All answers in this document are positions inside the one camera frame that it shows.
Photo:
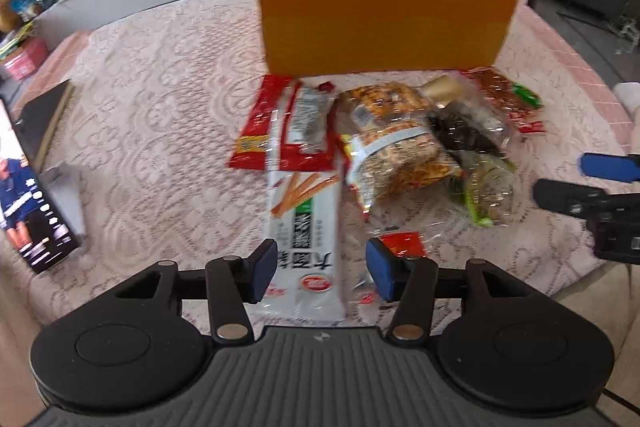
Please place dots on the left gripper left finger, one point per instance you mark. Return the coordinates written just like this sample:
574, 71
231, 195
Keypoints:
232, 281

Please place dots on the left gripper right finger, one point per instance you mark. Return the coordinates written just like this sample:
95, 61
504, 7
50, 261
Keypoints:
409, 282

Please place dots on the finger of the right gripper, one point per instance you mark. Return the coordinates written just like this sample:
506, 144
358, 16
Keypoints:
625, 169
568, 199

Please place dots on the white spicy strip snack pack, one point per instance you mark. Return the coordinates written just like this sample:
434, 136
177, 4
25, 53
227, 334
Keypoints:
303, 220

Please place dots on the orange noodle snack bag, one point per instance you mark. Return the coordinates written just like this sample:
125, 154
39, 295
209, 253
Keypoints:
387, 142

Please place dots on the dark seaweed snack bag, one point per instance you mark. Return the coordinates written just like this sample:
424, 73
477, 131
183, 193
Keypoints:
475, 134

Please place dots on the red braised meat packet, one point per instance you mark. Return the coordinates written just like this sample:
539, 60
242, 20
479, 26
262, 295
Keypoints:
497, 88

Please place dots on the red snack packet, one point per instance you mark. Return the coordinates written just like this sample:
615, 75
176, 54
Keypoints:
290, 128

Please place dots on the green sausage stick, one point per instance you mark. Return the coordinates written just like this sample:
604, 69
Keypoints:
529, 97

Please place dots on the small red sauce packet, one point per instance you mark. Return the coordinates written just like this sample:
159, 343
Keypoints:
407, 245

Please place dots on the pink lace tablecloth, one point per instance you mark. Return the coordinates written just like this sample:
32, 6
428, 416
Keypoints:
159, 100

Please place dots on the smartphone on stand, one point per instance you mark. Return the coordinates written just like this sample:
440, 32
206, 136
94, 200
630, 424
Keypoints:
30, 220

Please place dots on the black notebook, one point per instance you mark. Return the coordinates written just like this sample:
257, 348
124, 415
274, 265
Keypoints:
39, 119

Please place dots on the orange cardboard box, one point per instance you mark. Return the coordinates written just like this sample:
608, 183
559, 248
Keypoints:
307, 38

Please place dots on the pink storage box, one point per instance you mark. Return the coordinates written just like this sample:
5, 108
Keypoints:
26, 59

